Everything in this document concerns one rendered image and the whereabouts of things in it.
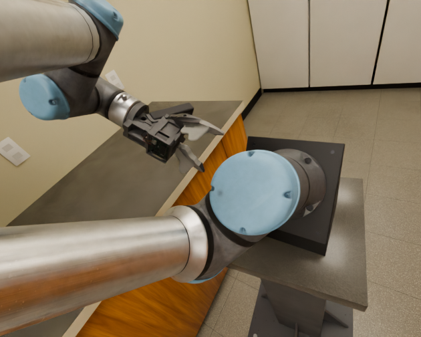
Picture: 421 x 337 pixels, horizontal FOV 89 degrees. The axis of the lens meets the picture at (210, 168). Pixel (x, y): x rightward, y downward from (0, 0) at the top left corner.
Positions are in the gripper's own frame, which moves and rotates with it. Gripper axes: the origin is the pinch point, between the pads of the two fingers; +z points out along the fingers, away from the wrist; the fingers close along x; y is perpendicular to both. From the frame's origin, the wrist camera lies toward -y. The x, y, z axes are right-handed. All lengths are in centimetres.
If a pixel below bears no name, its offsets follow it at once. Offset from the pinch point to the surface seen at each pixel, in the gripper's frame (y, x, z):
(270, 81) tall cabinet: -247, -104, 13
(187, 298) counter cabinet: 19, -80, 22
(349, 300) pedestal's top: 15.4, -0.4, 36.6
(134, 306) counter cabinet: 32, -56, 1
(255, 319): 9, -95, 64
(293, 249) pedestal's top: 8.1, -7.0, 27.4
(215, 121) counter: -46, -32, -9
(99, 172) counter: -7, -61, -45
